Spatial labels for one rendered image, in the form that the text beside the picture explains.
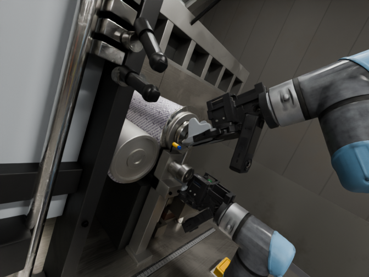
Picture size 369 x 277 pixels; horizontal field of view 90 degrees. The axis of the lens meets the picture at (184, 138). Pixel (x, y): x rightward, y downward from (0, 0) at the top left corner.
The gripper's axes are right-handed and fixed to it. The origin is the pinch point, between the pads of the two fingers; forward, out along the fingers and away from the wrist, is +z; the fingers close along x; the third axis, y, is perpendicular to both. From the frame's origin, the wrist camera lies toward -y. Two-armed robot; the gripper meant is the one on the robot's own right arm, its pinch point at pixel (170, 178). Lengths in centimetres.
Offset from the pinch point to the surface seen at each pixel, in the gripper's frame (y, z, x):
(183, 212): -9.6, -6.4, -5.2
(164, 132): 15.5, -2.7, 12.8
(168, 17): 49, 30, -3
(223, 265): -16.5, -23.5, -9.4
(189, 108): 22.7, -2.6, 7.3
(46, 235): -19.0, 8.9, 27.1
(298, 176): -10, -18, -208
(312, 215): -41, -46, -206
